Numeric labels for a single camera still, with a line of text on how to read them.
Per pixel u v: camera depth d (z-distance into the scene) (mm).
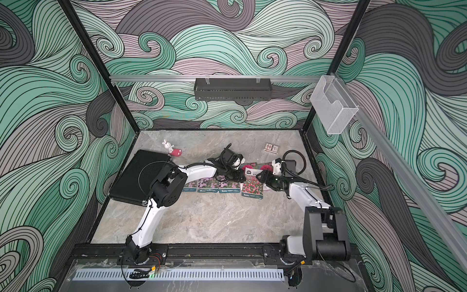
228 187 926
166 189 571
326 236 417
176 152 1069
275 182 760
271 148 1099
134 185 986
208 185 931
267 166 1006
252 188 925
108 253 754
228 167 812
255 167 1014
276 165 832
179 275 697
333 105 752
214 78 942
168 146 1035
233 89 979
